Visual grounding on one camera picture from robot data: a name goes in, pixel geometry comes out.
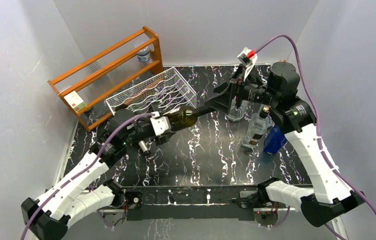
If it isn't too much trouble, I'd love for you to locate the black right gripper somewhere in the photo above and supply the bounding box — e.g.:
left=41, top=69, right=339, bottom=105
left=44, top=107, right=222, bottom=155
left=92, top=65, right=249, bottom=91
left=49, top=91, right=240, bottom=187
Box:
left=204, top=63, right=279, bottom=115

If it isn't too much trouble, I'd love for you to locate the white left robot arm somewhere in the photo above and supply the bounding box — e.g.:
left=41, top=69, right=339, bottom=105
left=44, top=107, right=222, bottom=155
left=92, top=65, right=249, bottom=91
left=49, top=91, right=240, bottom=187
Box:
left=20, top=109, right=171, bottom=240

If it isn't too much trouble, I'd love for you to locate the orange wooden shelf rack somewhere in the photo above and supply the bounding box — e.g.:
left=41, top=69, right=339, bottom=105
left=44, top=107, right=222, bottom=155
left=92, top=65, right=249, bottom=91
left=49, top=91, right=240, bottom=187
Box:
left=48, top=26, right=164, bottom=131

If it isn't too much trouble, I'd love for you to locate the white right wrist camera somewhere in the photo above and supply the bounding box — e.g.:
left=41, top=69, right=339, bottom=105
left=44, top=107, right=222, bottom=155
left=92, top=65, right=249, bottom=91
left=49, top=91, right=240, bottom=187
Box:
left=237, top=47, right=258, bottom=81

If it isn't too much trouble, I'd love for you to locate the green wine bottle grey foil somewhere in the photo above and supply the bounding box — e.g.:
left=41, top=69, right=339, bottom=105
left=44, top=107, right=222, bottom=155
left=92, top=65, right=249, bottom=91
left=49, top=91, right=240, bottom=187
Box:
left=138, top=140, right=151, bottom=158

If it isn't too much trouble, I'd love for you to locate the round clear bottle white cap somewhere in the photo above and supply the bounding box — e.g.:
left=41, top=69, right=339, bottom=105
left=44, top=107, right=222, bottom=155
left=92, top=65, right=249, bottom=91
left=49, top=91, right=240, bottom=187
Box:
left=226, top=98, right=250, bottom=122

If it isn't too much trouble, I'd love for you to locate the white green small box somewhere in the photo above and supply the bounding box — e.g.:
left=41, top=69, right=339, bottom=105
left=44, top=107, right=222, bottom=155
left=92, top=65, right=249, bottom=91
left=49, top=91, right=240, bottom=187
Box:
left=64, top=91, right=87, bottom=113

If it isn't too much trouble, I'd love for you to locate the dark green tall wine bottle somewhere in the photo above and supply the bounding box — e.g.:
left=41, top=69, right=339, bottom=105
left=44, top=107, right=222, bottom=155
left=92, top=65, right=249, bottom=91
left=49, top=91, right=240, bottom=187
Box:
left=163, top=105, right=215, bottom=132

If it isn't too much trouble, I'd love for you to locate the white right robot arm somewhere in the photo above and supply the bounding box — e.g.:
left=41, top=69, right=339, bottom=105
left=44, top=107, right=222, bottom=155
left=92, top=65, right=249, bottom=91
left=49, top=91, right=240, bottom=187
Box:
left=205, top=61, right=364, bottom=227

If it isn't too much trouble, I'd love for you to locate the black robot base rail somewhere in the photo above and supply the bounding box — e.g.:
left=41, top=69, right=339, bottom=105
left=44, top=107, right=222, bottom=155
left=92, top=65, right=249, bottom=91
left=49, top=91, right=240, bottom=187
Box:
left=101, top=185, right=290, bottom=223

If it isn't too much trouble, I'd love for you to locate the white wire wine rack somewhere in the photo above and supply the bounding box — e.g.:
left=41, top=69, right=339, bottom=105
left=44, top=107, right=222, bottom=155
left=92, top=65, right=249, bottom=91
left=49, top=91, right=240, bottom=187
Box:
left=105, top=67, right=197, bottom=115

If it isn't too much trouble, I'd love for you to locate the clear square bottle gold cap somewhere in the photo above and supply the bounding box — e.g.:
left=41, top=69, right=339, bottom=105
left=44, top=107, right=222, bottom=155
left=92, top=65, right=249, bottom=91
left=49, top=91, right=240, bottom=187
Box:
left=241, top=105, right=270, bottom=148

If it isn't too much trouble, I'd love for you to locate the blue white round jar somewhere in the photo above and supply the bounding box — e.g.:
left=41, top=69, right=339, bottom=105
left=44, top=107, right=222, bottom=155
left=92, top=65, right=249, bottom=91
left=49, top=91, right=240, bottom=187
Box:
left=137, top=46, right=151, bottom=63

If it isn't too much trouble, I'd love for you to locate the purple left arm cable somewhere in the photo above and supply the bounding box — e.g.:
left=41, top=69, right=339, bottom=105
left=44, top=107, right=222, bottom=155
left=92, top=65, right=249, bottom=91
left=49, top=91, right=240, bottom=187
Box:
left=19, top=111, right=157, bottom=240

